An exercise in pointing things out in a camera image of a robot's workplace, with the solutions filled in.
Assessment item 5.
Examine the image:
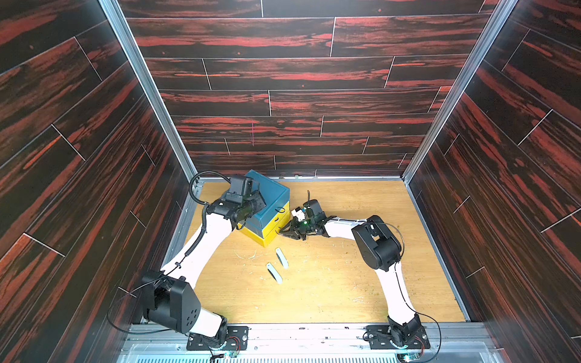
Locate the aluminium front rail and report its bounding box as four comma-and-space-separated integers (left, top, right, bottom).
117, 322, 506, 362

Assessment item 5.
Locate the teal drawer cabinet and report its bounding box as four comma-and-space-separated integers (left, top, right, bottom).
246, 170, 291, 230

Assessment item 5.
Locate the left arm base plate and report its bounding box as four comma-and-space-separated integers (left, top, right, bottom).
186, 325, 249, 352

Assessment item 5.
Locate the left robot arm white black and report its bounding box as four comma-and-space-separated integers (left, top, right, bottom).
141, 191, 266, 349

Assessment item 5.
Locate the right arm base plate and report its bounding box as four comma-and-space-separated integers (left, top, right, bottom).
363, 325, 431, 350

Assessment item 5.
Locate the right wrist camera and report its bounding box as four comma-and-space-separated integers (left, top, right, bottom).
291, 207, 305, 221

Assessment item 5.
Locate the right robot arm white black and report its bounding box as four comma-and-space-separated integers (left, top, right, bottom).
280, 200, 422, 348

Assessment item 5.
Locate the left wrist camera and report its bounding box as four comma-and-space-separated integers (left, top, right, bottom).
225, 175, 254, 204

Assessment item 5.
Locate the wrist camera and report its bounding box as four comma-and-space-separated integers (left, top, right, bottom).
225, 175, 254, 204
291, 207, 305, 221

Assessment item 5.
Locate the yellow drawer unit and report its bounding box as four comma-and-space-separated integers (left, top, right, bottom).
241, 203, 292, 247

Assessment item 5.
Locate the white fruit knife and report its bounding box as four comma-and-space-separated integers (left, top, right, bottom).
266, 263, 283, 284
275, 248, 290, 269

